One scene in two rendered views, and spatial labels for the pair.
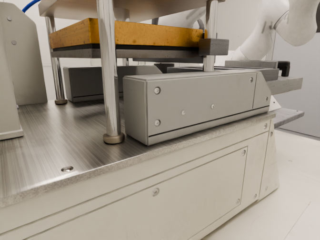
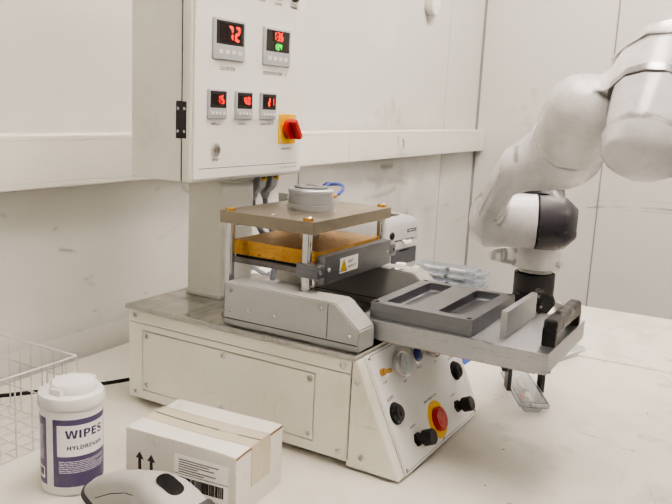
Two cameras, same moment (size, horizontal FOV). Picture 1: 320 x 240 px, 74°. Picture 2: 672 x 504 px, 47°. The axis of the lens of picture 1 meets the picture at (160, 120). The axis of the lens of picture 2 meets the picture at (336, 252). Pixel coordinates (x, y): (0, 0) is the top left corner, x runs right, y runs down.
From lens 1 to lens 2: 119 cm
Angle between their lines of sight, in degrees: 64
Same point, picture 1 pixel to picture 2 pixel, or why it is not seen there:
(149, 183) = (219, 346)
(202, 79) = (263, 292)
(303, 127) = not seen: outside the picture
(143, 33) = (265, 250)
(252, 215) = (321, 465)
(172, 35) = (288, 254)
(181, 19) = (476, 213)
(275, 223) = (318, 476)
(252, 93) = (323, 322)
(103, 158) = (202, 318)
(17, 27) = not seen: hidden behind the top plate
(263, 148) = (343, 392)
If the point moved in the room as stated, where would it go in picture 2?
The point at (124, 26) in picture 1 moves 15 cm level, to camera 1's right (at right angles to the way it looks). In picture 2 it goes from (253, 245) to (283, 263)
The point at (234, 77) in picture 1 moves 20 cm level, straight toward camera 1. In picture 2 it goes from (296, 299) to (163, 296)
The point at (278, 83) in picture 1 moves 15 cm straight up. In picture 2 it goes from (458, 341) to (467, 238)
